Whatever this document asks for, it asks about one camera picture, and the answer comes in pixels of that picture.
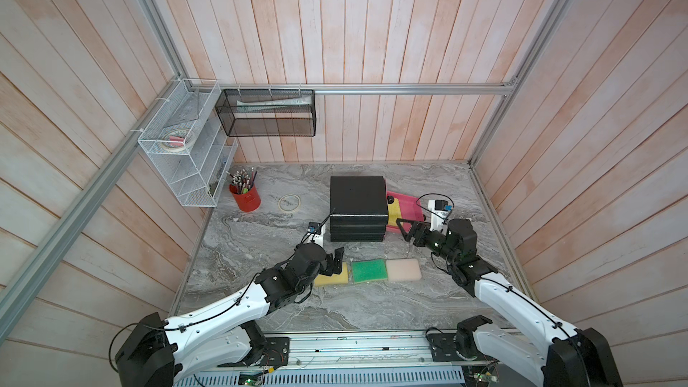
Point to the green yellow sponge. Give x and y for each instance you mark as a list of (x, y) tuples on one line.
[(367, 271)]

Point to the white wire shelf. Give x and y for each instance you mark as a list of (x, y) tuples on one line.
[(196, 177)]

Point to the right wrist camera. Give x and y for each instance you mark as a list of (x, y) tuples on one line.
[(440, 210)]

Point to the tape roll in shelf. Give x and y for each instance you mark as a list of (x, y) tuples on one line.
[(178, 140)]

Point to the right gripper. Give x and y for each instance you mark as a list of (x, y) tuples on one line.
[(424, 231)]

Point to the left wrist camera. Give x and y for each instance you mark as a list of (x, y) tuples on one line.
[(315, 233)]

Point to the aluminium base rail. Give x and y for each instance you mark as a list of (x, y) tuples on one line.
[(348, 350)]

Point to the bright yellow sponge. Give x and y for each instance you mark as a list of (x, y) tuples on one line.
[(394, 212)]

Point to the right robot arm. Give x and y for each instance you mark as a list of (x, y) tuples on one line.
[(551, 352)]

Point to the red pen cup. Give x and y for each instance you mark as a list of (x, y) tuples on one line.
[(247, 199)]

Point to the black drawer cabinet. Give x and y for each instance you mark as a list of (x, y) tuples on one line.
[(360, 209)]

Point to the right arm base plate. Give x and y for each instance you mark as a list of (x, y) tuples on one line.
[(443, 348)]

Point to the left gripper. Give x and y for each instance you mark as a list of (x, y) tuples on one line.
[(328, 268)]

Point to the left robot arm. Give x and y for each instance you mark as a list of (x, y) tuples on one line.
[(162, 352)]

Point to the dull yellow sponge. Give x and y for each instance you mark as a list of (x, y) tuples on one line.
[(336, 279)]

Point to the black mesh basket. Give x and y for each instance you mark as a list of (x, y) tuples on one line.
[(267, 112)]

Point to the pens in cup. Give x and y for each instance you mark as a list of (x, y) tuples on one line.
[(242, 181)]

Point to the beige sponge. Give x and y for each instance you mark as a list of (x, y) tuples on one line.
[(403, 270)]

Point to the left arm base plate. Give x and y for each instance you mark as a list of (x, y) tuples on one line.
[(274, 353)]

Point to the aluminium frame crossbar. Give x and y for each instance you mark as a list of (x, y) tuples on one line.
[(396, 89)]

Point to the tape roll on table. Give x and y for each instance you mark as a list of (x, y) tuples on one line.
[(289, 203)]

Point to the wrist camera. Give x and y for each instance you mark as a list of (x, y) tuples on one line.
[(315, 233), (440, 210)]

